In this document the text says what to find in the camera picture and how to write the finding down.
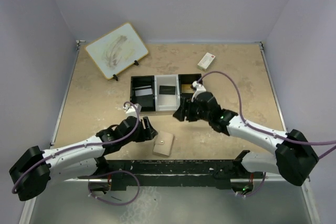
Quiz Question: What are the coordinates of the aluminium table frame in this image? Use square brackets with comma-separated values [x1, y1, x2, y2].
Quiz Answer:
[20, 44, 319, 223]

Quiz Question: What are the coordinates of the black card in middle bin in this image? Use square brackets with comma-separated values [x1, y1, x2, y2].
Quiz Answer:
[159, 85, 176, 95]

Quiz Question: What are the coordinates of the white board with wooden frame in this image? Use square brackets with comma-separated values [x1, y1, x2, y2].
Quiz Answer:
[85, 22, 149, 80]

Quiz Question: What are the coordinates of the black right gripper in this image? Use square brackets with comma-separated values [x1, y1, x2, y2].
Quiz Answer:
[173, 97, 211, 122]

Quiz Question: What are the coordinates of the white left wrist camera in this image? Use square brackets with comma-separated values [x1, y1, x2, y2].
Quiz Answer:
[123, 101, 142, 117]

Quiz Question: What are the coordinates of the black right bin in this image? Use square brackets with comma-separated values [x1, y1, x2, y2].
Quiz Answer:
[178, 73, 202, 99]

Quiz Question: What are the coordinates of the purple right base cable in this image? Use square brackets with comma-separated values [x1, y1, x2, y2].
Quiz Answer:
[235, 171, 267, 199]

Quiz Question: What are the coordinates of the beige card holder wallet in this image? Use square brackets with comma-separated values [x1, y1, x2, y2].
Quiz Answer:
[153, 131, 174, 157]

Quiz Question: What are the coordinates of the black board stand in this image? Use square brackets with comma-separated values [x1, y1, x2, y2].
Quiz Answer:
[112, 60, 140, 81]

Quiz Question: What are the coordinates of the small white red box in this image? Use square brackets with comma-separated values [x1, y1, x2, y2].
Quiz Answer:
[197, 52, 216, 71]

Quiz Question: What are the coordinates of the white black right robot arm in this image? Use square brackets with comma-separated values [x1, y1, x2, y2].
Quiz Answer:
[173, 92, 319, 186]

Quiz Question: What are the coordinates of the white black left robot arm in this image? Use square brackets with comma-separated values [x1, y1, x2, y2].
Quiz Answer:
[9, 116, 158, 201]

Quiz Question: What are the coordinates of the black bin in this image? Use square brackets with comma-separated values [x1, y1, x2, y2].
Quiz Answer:
[178, 73, 202, 99]
[130, 76, 155, 112]

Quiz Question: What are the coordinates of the white middle bin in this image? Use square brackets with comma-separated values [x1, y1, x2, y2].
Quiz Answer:
[154, 74, 180, 112]

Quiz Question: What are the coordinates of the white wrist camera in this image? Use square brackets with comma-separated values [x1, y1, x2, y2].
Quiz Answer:
[123, 101, 142, 117]
[191, 81, 206, 102]

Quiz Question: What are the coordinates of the gold card in right bin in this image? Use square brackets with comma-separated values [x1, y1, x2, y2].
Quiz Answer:
[181, 84, 194, 94]

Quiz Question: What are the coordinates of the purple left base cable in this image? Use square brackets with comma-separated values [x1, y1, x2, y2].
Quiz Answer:
[88, 170, 141, 206]

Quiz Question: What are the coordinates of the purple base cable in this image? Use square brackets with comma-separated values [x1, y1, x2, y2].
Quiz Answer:
[235, 171, 267, 199]
[88, 170, 141, 206]

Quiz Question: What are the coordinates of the black left bin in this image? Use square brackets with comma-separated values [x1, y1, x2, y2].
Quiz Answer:
[130, 76, 155, 112]

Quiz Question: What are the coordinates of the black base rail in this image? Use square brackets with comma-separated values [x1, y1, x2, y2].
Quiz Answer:
[80, 158, 263, 189]

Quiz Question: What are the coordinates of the white card in left bin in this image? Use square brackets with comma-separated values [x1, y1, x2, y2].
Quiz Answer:
[135, 87, 153, 97]

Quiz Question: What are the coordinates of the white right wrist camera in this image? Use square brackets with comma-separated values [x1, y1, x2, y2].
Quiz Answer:
[191, 81, 206, 102]

